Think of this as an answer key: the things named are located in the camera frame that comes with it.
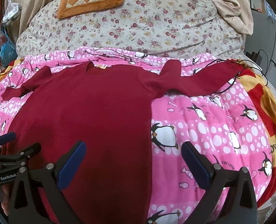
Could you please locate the beige curtain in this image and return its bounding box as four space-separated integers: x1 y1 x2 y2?
211 0 254 35

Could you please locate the floral quilt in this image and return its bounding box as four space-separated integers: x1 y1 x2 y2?
16 0 243 58

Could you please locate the black cable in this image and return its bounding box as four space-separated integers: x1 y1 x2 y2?
205 59 269 94

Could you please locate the clear plastic bag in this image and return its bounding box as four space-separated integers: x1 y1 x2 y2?
2 0 22 27

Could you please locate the red yellow fleece blanket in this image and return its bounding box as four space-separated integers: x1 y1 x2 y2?
238 61 276 207

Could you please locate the black power adapter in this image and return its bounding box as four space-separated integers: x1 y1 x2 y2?
250 52 262 65

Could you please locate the grey refrigerator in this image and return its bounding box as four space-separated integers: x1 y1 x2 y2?
245 10 276 89

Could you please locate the dark red sweater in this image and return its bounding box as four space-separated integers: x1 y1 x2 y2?
2 60 242 223

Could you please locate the pink penguin blanket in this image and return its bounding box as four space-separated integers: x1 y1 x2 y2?
0 47 272 223

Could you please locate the left hand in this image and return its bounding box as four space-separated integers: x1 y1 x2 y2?
0 185 10 216

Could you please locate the blue plastic bag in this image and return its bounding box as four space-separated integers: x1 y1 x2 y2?
0 27 17 67

